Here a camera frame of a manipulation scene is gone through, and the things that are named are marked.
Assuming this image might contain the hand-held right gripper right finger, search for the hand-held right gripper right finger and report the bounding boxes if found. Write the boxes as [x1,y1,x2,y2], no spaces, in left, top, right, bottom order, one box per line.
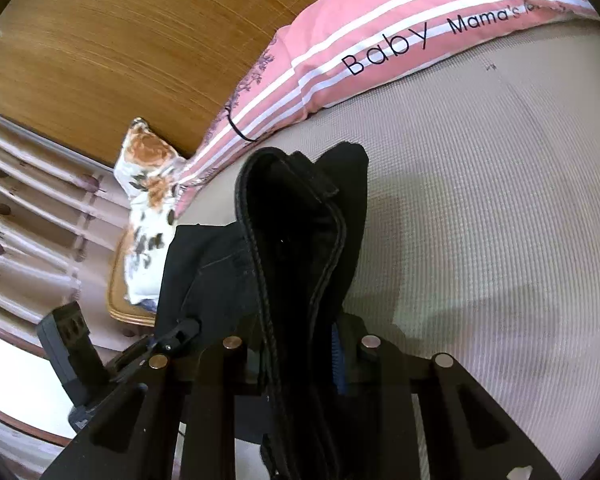
[330,312,563,480]

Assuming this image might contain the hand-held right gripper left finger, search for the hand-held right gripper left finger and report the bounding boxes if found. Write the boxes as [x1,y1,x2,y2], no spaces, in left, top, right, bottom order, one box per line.
[40,332,266,480]

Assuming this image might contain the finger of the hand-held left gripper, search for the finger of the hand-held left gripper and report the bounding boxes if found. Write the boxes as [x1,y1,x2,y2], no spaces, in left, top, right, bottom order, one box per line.
[147,316,202,358]

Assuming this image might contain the black pants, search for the black pants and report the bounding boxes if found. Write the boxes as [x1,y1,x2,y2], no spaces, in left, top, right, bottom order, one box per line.
[155,142,371,480]

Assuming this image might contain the striped beige curtain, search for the striped beige curtain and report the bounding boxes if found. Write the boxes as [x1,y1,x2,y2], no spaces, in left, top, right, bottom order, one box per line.
[0,105,136,356]

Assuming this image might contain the floral print pillow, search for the floral print pillow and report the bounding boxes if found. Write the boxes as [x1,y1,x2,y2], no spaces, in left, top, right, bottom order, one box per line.
[112,117,188,306]

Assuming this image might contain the beige textured bed mat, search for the beige textured bed mat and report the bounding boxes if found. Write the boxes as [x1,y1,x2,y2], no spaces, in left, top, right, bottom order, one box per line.
[170,15,600,466]

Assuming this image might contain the wooden headboard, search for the wooden headboard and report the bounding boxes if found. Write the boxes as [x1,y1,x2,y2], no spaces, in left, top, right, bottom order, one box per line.
[0,0,391,171]

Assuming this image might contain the pink striped pillow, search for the pink striped pillow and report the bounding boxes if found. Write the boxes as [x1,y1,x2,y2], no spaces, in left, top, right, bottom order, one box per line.
[172,0,600,218]

